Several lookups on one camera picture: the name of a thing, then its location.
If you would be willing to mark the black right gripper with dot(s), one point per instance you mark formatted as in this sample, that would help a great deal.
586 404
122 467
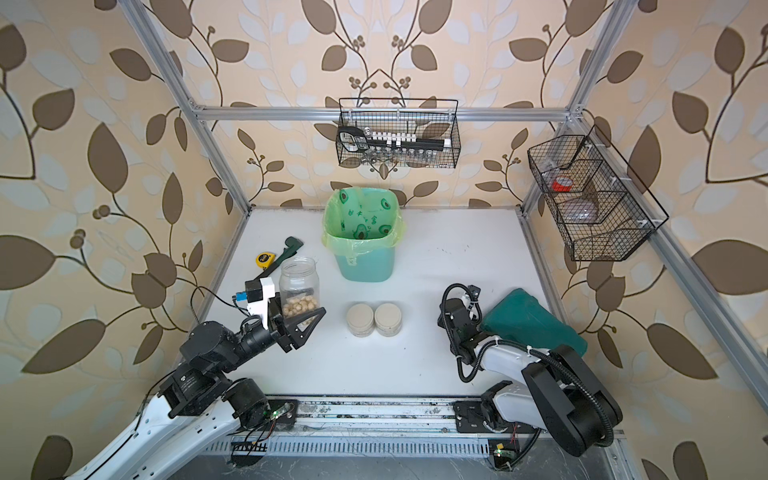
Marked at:
441 321

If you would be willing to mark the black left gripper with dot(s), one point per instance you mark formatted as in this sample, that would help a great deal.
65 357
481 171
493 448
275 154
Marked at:
287 337

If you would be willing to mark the clear peanut jar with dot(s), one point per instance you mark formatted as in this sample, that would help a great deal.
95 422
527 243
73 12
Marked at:
299 286

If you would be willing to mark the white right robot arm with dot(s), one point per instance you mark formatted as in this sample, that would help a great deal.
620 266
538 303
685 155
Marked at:
546 383

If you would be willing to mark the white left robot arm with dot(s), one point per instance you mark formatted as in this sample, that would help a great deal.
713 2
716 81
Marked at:
198 403

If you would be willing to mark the beige lid jar left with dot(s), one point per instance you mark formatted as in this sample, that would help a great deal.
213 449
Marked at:
360 320

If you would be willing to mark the beige lid jar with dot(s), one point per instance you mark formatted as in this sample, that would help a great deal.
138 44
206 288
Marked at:
388 319
360 320

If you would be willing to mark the beige lid jar right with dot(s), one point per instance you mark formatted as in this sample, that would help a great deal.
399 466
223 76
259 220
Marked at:
388 319

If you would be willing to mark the yellow tape measure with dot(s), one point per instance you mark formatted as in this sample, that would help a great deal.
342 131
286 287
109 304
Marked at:
265 259

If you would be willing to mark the green bin with bag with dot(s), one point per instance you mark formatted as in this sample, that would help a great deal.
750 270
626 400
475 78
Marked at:
361 229

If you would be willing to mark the red object in basket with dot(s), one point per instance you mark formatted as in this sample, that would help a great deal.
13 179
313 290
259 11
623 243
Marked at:
561 184

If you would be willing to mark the black wire basket right wall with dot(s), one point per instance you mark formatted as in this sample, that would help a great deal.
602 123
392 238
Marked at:
610 210

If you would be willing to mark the black wire basket wall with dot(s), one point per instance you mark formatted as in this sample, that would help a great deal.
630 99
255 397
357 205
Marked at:
610 210
398 131

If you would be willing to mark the black socket set rail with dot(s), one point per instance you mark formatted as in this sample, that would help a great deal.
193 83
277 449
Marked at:
358 140

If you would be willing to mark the black wire basket back wall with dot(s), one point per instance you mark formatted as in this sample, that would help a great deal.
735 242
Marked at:
398 131

